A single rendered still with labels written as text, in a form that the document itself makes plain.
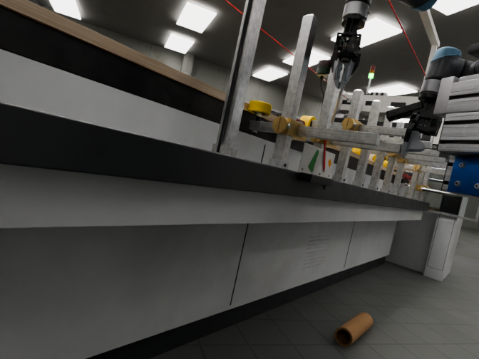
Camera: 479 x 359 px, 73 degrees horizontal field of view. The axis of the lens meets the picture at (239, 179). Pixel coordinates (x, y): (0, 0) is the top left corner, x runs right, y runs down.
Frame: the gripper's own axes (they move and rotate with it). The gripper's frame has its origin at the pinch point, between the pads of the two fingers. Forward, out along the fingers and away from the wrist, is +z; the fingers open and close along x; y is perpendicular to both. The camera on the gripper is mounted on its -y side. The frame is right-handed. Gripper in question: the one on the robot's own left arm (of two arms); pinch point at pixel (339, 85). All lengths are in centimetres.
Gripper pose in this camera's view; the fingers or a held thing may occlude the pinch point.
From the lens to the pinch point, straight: 114.4
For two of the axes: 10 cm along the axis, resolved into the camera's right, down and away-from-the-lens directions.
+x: 9.3, 2.2, -3.1
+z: -2.2, 9.7, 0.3
